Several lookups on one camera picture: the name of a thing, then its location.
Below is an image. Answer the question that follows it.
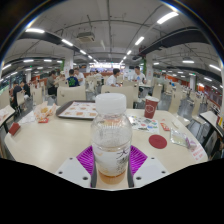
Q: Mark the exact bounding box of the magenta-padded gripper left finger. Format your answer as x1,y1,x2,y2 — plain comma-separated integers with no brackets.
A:
54,145,98,189

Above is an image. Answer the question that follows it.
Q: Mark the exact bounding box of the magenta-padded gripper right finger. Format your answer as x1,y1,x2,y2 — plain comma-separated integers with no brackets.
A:
126,145,170,189

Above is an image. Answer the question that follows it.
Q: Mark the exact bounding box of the clear bottle with white cap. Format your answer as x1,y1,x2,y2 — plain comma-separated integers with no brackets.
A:
90,92,133,186

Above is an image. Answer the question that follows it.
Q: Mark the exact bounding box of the flat round red coaster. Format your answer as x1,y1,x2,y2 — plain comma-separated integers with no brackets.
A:
148,134,168,150

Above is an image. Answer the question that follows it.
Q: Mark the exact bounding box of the clear plastic bag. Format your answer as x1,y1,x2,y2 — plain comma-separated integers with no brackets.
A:
169,128,198,149

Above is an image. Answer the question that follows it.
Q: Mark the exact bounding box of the small red sauce packet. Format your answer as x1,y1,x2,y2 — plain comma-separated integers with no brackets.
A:
159,122,171,132

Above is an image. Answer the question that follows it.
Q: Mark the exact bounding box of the white paper with red print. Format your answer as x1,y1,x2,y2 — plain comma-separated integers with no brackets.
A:
189,141,208,163

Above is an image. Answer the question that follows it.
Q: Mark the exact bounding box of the dark tray with paper liner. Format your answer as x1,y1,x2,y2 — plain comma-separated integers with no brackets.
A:
55,100,98,120

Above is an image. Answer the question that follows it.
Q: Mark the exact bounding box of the red paper cup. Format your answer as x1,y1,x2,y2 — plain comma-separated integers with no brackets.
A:
143,95,160,120

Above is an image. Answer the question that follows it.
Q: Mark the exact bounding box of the crumpled food wrapper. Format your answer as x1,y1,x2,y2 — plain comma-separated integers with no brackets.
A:
33,101,58,124

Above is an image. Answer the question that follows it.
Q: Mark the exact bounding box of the small red flat case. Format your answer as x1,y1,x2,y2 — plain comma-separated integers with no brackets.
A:
8,122,21,136

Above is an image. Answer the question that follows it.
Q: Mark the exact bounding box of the group of beige chairs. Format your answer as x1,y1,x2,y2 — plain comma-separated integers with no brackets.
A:
0,74,214,124

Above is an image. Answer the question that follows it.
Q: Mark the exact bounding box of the beige table with black edge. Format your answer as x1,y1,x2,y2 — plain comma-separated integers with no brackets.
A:
0,104,16,133

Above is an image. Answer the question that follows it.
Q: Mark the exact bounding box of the person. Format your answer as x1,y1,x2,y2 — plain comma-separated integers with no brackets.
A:
130,65,148,85
105,68,122,88
9,79,23,111
73,67,86,86
20,79,32,99
65,68,80,88
45,69,59,96

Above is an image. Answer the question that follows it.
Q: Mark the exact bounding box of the ceiling air conditioner unit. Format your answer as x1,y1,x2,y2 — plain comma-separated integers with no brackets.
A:
76,31,96,43

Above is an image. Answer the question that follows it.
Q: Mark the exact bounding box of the group of ceiling lights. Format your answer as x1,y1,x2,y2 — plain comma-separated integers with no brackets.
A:
1,11,223,83

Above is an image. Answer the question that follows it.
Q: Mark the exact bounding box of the beige table with black pedestal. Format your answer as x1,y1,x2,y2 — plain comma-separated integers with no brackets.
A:
199,110,224,138

